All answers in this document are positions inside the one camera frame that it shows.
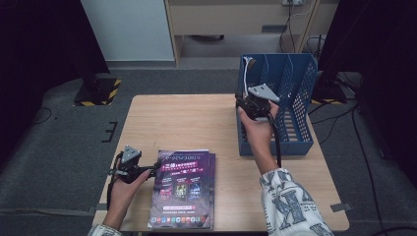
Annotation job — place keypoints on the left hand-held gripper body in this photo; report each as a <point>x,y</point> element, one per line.
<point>129,170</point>

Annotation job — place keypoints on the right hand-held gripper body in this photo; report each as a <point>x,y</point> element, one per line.
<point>257,106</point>

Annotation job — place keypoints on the black and red magazine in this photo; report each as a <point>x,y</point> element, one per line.
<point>246,72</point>

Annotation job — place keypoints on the blue file rack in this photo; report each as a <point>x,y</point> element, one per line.
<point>295,82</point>

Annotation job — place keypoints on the person's right hand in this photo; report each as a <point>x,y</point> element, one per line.
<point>259,134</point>

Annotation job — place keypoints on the person's left hand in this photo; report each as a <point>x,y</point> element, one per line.
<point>121,200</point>

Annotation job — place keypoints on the grey tape strip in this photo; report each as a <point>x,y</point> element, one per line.
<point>341,207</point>
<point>100,207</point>

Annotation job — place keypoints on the black stand base striped edge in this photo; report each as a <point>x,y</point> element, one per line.
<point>98,93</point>
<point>329,93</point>

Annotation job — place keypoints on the white power strip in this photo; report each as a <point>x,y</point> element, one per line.
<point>291,2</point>

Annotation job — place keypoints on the white cabinet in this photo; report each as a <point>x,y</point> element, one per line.
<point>128,29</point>

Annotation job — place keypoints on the black curtain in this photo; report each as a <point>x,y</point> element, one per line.
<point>387,65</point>
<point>32,49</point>

